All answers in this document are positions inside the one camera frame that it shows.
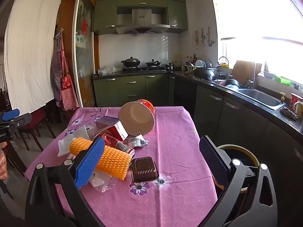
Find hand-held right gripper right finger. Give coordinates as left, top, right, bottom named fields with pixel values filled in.
left=199, top=136, right=278, bottom=227

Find long dark base cabinet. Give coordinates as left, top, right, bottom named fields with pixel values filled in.
left=174, top=76, right=303, bottom=227

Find red paper noodle bowl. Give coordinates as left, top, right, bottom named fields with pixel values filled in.
left=118, top=99, right=156, bottom=136

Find hanging kitchen utensils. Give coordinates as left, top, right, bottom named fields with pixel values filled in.
left=200, top=27, right=217, bottom=46

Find white plastic bag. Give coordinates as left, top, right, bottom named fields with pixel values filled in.
left=57, top=138, right=74, bottom=158

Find red and white milk carton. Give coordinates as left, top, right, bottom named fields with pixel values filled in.
left=95, top=115, right=129, bottom=142

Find dish rack with plates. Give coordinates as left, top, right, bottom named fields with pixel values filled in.
left=186, top=59, right=213, bottom=70

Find chrome sink faucet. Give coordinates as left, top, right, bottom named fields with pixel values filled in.
left=247, top=61, right=257, bottom=89

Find sliding glass door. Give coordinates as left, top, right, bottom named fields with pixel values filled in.
left=72, top=0, right=96, bottom=108

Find black bin with tan rim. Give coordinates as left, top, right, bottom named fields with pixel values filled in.
left=212, top=144, right=260, bottom=193

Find orange foam fruit net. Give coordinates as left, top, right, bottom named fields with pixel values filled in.
left=69, top=137, right=133, bottom=180

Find purple checkered apron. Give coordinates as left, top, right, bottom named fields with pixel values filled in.
left=50, top=32, right=64, bottom=108

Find large black wok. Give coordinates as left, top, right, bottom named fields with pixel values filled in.
left=191, top=67, right=217, bottom=81

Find silver foil pouch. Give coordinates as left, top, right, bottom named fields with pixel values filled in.
left=124, top=134, right=149, bottom=148

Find crushed red soda can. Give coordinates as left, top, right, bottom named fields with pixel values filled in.
left=95, top=133, right=135, bottom=158

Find gooseneck faucet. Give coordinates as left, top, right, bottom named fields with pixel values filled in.
left=218, top=56, right=230, bottom=82

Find window with blind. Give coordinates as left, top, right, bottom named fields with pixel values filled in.
left=212, top=0, right=303, bottom=90

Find brown plastic tray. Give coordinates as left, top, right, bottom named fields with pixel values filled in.
left=130, top=156, right=159, bottom=183

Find pile of plastic bags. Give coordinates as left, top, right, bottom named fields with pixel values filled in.
left=98, top=65, right=123, bottom=75

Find wooden chair with red seat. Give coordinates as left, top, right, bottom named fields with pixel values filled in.
left=18, top=107, right=56, bottom=150

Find green plastic containers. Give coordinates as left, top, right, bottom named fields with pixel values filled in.
left=273, top=74, right=294, bottom=86

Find green base cabinet with drawers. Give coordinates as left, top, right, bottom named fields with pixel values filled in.
left=93, top=73, right=176, bottom=108

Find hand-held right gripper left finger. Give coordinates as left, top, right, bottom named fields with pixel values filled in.
left=25, top=137, right=106, bottom=227

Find wooden cutting board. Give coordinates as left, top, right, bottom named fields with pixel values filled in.
left=232, top=60, right=263, bottom=84

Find gas stove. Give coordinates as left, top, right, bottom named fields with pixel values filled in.
left=122, top=66, right=167, bottom=72

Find white hanging sheet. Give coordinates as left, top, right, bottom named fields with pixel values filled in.
left=3, top=0, right=62, bottom=114

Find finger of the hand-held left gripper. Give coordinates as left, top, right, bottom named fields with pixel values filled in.
left=0, top=109, right=20, bottom=123
left=0, top=113, right=32, bottom=135

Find clear plastic wrapper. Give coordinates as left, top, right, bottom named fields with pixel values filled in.
left=89, top=170, right=119, bottom=192

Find red checkered apron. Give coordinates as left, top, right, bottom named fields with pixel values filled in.
left=59, top=34, right=80, bottom=111

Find person's left hand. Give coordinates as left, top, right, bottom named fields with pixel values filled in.
left=0, top=142, right=8, bottom=180

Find black lidded wok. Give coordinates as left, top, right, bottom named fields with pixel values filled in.
left=121, top=57, right=141, bottom=68

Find green wall cabinets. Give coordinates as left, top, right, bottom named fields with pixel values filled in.
left=93, top=0, right=188, bottom=35

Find white pill bottle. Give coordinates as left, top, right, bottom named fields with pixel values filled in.
left=65, top=125, right=91, bottom=140

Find pink floral tablecloth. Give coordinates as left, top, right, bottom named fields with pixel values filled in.
left=25, top=106, right=218, bottom=227

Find black pots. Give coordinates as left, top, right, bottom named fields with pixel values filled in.
left=225, top=78, right=241, bottom=89

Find steel range hood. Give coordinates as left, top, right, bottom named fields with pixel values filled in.
left=116, top=8, right=170, bottom=35

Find red mug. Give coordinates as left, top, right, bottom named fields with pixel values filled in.
left=290, top=93, right=303, bottom=110

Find steel sink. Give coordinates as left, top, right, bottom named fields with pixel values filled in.
left=238, top=88, right=287, bottom=110

